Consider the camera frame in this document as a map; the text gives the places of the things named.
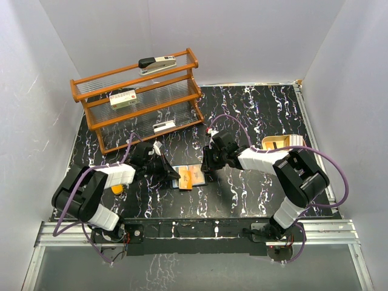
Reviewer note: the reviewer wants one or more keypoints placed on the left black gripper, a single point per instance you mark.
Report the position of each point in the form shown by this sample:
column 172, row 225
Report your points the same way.
column 167, row 173

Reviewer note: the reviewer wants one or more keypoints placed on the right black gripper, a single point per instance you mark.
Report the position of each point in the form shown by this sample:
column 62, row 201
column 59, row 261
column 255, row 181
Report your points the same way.
column 208, row 165

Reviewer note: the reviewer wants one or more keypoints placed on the gold credit card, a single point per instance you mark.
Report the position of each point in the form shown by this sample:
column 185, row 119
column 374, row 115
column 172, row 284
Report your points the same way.
column 185, row 181
column 197, row 174

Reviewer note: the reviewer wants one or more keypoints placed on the black leather card holder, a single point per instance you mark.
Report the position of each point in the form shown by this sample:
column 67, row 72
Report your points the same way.
column 175, row 184

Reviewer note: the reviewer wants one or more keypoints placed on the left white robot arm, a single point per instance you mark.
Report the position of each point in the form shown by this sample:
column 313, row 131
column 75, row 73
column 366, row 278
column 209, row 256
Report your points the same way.
column 80, row 192

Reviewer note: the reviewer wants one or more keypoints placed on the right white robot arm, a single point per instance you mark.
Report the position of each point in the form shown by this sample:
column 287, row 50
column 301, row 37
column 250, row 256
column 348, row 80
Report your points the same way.
column 300, row 176

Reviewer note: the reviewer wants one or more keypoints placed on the wooden oval card tray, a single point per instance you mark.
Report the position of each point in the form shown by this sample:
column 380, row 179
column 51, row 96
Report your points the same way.
column 273, row 142

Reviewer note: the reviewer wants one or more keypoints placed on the small white stapler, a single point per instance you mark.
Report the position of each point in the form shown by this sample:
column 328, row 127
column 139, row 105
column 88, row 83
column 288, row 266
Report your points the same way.
column 163, row 127

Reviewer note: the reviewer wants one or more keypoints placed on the yellow round tape measure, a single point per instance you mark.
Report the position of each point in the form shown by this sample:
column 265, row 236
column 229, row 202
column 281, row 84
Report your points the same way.
column 117, row 190

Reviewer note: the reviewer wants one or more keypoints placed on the orange wooden three-tier shelf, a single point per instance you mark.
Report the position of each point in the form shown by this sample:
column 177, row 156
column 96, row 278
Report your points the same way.
column 155, row 96

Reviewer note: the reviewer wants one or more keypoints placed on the white staples box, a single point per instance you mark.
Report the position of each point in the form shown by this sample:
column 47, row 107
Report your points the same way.
column 123, row 99

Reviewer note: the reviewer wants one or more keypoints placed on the black and beige stapler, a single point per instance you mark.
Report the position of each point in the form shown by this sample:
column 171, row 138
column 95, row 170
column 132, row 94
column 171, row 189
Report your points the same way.
column 152, row 65

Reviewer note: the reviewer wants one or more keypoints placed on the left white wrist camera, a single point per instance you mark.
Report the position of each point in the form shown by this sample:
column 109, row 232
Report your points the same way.
column 157, row 147

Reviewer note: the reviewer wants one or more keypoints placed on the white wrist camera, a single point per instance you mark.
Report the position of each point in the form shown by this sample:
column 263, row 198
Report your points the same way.
column 157, row 147
column 211, row 132

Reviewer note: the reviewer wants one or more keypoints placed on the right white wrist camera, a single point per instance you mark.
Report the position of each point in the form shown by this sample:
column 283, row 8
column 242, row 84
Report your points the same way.
column 211, row 132

